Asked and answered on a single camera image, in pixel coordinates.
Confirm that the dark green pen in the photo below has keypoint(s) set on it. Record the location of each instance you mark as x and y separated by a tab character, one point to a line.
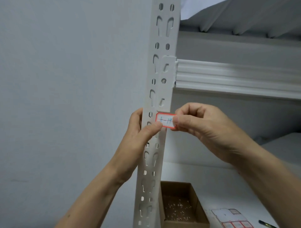
267	224

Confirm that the scatter of small white bits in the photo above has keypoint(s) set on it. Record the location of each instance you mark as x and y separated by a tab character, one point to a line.
176	209

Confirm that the person's right thumb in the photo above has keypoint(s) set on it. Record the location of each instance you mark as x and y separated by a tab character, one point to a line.
188	125

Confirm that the sheet of red-bordered labels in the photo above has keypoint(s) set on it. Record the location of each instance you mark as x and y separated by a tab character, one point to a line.
225	216

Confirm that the person's right hand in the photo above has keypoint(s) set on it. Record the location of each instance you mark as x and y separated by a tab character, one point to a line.
211	131

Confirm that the white slotted shelf post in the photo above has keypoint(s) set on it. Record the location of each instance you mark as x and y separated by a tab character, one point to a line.
162	58

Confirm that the person's left hand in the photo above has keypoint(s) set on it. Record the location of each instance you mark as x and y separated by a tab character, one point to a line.
131	150

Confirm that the person's right forearm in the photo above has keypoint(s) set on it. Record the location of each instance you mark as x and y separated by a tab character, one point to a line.
270	185

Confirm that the person's left thumb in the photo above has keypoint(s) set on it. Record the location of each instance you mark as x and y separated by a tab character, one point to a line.
150	132

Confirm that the white ribbed shelf beam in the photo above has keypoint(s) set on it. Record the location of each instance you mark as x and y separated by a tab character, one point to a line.
235	76

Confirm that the person's left forearm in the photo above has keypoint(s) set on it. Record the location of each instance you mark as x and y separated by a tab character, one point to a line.
94	199

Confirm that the brown cardboard box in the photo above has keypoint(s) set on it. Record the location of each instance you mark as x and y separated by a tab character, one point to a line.
197	206

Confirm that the red-bordered white label sticker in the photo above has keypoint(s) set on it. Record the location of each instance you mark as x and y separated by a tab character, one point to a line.
165	120

